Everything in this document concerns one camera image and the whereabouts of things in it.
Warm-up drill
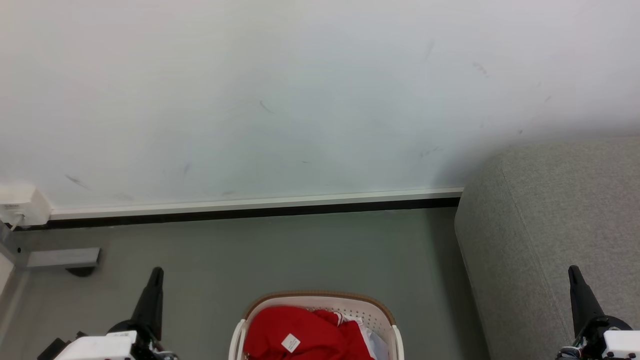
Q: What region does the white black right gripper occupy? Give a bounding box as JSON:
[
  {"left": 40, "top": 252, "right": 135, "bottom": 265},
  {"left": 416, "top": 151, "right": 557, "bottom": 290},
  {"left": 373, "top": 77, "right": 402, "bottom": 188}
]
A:
[{"left": 556, "top": 265, "right": 640, "bottom": 360}]

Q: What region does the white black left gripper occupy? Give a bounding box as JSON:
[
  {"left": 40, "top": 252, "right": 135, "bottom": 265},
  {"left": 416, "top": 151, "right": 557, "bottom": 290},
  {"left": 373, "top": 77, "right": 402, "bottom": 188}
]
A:
[{"left": 55, "top": 267, "right": 177, "bottom": 360}]

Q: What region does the red and white jersey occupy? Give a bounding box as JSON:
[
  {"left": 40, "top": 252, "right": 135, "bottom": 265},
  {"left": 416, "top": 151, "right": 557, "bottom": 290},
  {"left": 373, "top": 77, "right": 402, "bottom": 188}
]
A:
[{"left": 243, "top": 306, "right": 376, "bottom": 360}]

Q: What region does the grey fabric sofa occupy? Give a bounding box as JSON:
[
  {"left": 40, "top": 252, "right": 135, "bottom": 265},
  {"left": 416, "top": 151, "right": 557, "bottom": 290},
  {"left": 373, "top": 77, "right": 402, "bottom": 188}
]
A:
[{"left": 454, "top": 137, "right": 640, "bottom": 360}]

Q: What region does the white and black baseboard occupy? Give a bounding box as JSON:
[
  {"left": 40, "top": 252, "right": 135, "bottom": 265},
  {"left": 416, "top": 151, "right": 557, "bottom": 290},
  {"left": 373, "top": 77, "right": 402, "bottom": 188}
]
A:
[{"left": 10, "top": 187, "right": 464, "bottom": 231}]

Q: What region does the white power box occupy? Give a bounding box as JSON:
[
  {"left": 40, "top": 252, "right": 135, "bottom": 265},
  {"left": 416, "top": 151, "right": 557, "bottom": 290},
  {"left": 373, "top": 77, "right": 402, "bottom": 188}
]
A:
[{"left": 0, "top": 183, "right": 53, "bottom": 230}]

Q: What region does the white perforated laundry basket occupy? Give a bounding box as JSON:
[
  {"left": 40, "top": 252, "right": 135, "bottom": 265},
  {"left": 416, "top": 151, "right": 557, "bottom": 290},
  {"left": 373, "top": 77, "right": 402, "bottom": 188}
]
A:
[{"left": 229, "top": 291, "right": 405, "bottom": 360}]

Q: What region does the pale blue cloth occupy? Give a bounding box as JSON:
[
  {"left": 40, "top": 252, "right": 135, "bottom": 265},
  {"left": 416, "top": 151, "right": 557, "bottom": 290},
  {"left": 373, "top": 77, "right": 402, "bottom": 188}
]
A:
[{"left": 345, "top": 315, "right": 390, "bottom": 360}]

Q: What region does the grey metal frame foot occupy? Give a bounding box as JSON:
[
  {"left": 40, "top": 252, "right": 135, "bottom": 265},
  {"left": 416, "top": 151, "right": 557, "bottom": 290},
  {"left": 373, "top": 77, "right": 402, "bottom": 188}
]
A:
[{"left": 0, "top": 220, "right": 102, "bottom": 271}]

